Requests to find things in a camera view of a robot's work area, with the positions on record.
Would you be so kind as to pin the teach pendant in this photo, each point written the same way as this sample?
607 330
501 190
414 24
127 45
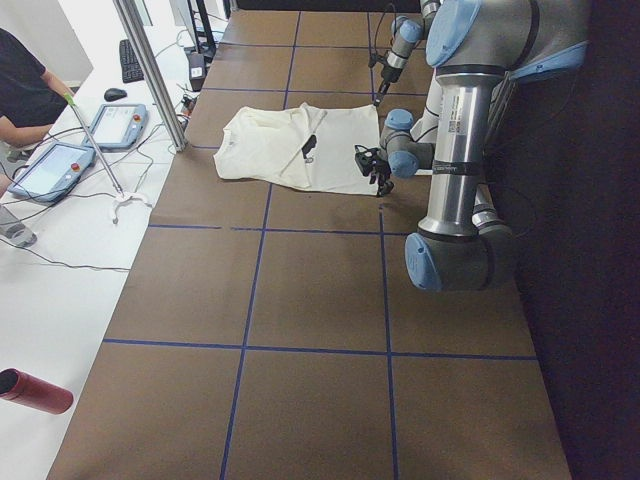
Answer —
54 173
117 127

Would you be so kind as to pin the cream long-sleeve cat shirt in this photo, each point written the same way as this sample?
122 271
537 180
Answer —
304 148

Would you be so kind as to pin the lower teach pendant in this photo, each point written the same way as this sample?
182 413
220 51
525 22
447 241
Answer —
54 173

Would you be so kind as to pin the upper teach pendant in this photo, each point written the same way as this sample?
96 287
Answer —
117 127

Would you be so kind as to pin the silver-grey robot arm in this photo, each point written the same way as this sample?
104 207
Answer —
406 35
478 50

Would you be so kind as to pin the seated person in black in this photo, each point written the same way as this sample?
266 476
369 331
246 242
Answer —
32 97

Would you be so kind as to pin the black keyboard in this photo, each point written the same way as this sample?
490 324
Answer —
131 70

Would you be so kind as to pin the aluminium frame post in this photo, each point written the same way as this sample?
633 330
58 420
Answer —
134 29

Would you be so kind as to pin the red cylindrical bottle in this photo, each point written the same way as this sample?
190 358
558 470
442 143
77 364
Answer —
27 390

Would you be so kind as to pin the black computer mouse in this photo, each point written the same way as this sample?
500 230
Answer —
114 94

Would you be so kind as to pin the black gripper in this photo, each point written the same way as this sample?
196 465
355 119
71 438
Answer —
386 80
378 175

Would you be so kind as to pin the black box with label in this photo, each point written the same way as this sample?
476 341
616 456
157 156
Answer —
197 70

